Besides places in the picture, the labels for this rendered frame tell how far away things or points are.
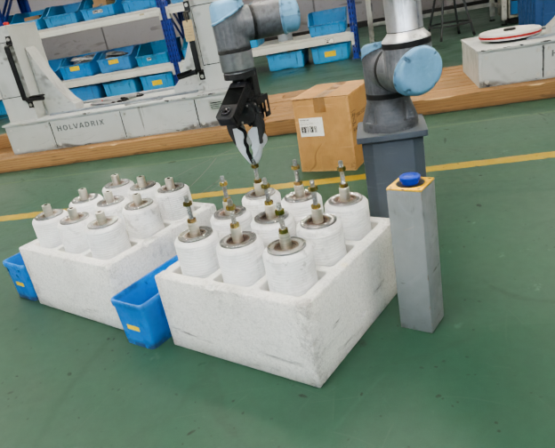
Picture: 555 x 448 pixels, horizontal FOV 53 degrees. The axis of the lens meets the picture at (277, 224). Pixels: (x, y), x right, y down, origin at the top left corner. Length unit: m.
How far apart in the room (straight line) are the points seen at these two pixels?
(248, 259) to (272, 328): 0.14
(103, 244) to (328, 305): 0.60
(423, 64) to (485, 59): 1.65
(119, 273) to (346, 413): 0.64
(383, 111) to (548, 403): 0.83
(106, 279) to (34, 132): 2.32
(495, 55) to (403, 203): 2.02
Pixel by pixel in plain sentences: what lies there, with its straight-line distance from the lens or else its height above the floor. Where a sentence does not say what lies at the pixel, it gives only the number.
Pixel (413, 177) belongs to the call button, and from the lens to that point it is 1.07.
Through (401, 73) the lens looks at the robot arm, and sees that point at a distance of 1.35.
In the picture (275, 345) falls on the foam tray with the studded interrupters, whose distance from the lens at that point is 1.08.
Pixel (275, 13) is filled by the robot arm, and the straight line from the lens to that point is 1.27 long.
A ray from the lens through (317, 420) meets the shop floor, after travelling 1.02.
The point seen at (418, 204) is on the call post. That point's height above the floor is 0.29.
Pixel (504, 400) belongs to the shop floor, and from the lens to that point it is 1.04.
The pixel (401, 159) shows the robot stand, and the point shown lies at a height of 0.22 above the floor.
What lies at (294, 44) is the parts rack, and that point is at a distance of 5.63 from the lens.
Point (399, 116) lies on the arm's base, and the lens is 1.51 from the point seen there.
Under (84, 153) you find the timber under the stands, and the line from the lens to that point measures 3.40.
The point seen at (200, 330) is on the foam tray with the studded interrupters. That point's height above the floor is 0.06.
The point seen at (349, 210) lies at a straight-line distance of 1.18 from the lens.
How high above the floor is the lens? 0.68
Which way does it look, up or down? 22 degrees down
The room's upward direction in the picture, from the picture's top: 11 degrees counter-clockwise
